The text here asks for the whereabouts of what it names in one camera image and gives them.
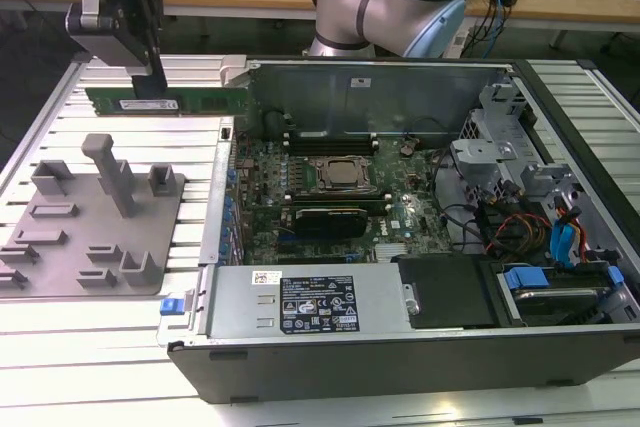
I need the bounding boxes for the green motherboard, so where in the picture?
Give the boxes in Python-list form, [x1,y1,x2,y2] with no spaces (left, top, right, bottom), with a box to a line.
[232,129,461,266]

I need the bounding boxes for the hard disk in blue carrier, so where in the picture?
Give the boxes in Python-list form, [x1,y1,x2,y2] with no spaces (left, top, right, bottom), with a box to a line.
[499,264,624,326]

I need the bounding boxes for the silver CPU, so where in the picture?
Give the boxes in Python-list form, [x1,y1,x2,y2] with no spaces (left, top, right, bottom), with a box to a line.
[324,163,360,186]

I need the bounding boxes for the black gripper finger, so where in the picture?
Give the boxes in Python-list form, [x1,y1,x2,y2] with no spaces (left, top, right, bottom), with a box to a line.
[130,11,169,98]

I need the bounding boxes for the metal drive cage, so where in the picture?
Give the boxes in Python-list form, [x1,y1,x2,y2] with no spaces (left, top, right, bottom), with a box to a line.
[449,80,589,228]

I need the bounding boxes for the black internal cable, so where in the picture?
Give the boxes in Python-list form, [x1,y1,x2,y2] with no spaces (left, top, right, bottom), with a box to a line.
[439,202,482,254]

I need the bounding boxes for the black graphics card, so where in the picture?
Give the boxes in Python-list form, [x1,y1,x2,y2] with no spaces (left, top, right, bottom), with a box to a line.
[294,205,370,239]

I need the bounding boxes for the blue flat data cable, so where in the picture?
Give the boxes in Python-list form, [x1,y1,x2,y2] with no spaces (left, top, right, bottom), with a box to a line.
[549,196,587,268]

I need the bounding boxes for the grey parts rack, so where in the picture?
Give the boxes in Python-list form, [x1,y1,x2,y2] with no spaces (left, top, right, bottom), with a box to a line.
[0,132,187,301]

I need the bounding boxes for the silver power supply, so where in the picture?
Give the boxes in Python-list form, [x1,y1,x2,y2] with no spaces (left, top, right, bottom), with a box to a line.
[204,264,407,339]

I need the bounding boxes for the black plastic shroud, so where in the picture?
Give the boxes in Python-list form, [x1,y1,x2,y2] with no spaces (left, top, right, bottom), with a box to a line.
[398,254,502,332]

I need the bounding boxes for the black power supply label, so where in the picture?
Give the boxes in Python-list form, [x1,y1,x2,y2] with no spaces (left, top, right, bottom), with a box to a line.
[278,274,360,337]

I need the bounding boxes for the green RAM stick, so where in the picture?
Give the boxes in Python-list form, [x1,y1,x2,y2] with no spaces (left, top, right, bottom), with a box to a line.
[83,85,250,118]

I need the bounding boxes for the red yellow wire bundle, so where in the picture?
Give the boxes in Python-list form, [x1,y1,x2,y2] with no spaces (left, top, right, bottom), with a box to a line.
[487,212,551,251]

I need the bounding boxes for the open black PC case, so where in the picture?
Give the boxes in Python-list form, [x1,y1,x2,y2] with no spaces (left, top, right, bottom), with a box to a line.
[157,55,640,406]

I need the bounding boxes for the silver finned heatsink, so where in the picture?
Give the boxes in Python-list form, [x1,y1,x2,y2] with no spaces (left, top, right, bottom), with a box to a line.
[373,241,410,262]

